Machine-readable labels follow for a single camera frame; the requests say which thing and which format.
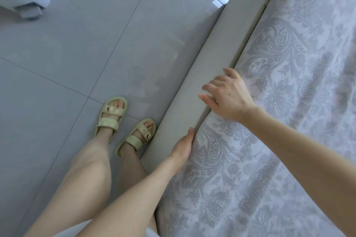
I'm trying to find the person's beige sandal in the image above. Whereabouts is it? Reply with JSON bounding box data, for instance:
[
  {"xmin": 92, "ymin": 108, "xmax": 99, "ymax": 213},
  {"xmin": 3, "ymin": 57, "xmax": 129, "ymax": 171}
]
[
  {"xmin": 94, "ymin": 96, "xmax": 128, "ymax": 141},
  {"xmin": 115, "ymin": 118, "xmax": 157, "ymax": 158}
]

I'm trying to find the person's left forearm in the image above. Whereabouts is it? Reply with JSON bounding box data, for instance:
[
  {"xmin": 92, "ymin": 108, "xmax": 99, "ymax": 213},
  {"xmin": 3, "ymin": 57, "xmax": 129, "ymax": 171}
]
[{"xmin": 62, "ymin": 159, "xmax": 181, "ymax": 237}]

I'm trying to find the person's right forearm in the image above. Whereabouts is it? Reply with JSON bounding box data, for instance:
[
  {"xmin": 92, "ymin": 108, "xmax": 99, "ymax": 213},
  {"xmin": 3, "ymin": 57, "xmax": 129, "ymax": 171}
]
[{"xmin": 240, "ymin": 106, "xmax": 356, "ymax": 237}]

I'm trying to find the person's left beige sandal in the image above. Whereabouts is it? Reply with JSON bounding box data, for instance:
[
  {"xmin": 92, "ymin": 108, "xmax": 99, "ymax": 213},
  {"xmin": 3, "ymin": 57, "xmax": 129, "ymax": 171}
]
[{"xmin": 94, "ymin": 96, "xmax": 128, "ymax": 141}]

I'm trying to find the person's right beige sandal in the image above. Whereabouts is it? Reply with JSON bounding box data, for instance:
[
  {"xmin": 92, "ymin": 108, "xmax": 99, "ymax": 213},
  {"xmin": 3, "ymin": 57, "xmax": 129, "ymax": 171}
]
[{"xmin": 115, "ymin": 118, "xmax": 157, "ymax": 158}]

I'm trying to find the person's left hand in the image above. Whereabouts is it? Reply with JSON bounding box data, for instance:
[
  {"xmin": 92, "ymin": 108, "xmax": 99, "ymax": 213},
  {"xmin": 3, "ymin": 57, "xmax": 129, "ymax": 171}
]
[{"xmin": 166, "ymin": 127, "xmax": 195, "ymax": 175}]

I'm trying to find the white floral bed sheet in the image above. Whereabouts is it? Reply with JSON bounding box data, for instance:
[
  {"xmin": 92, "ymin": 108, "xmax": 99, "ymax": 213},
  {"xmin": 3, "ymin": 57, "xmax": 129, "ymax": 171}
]
[{"xmin": 154, "ymin": 0, "xmax": 356, "ymax": 237}]

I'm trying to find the person's white lace dress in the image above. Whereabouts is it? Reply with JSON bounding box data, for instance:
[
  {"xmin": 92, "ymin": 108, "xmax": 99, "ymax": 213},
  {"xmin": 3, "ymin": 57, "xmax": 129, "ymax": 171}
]
[{"xmin": 53, "ymin": 217, "xmax": 159, "ymax": 237}]

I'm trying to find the person's left leg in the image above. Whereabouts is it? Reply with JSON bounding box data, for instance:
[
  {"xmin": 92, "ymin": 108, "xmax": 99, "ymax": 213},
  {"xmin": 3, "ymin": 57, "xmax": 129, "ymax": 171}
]
[{"xmin": 23, "ymin": 128, "xmax": 117, "ymax": 237}]

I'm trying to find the person's right hand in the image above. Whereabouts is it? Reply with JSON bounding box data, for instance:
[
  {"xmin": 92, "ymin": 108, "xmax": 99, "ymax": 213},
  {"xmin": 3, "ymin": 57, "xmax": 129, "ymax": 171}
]
[{"xmin": 199, "ymin": 68, "xmax": 257, "ymax": 124}]

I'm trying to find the cream bed frame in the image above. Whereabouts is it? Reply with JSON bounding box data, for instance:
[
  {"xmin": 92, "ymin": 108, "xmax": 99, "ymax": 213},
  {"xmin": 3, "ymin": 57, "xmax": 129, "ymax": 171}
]
[{"xmin": 140, "ymin": 0, "xmax": 290, "ymax": 179}]

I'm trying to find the person's leg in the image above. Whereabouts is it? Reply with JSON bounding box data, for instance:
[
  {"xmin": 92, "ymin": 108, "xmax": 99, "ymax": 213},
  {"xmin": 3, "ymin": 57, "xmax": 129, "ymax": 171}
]
[
  {"xmin": 111, "ymin": 145, "xmax": 158, "ymax": 237},
  {"xmin": 23, "ymin": 128, "xmax": 117, "ymax": 237}
]

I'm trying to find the person's right leg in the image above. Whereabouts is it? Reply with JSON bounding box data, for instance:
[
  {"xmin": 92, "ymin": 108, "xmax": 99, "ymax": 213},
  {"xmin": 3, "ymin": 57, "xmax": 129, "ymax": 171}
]
[{"xmin": 111, "ymin": 145, "xmax": 158, "ymax": 237}]

